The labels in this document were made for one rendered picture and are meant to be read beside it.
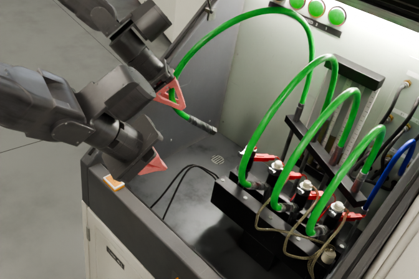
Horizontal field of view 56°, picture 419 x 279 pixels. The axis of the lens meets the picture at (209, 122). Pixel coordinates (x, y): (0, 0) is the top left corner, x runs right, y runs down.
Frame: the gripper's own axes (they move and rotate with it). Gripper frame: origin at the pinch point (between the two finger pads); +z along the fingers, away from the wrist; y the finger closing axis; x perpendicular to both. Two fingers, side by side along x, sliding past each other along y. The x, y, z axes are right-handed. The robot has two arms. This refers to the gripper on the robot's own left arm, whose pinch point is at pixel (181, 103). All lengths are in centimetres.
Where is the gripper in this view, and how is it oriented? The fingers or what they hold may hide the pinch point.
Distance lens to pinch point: 87.4
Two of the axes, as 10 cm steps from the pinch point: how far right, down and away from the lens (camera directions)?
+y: -1.4, -4.1, 9.0
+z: 6.1, 6.8, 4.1
